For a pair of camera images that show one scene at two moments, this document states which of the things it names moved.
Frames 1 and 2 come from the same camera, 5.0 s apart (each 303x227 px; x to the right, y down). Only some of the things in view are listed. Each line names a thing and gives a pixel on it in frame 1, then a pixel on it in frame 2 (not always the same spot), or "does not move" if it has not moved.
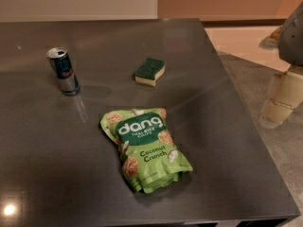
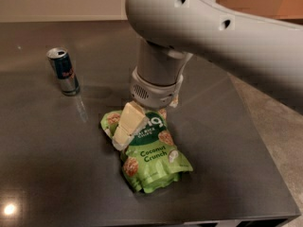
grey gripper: [292, 41] → [155, 94]
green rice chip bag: [150, 158] does not move
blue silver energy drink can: [62, 66] does not move
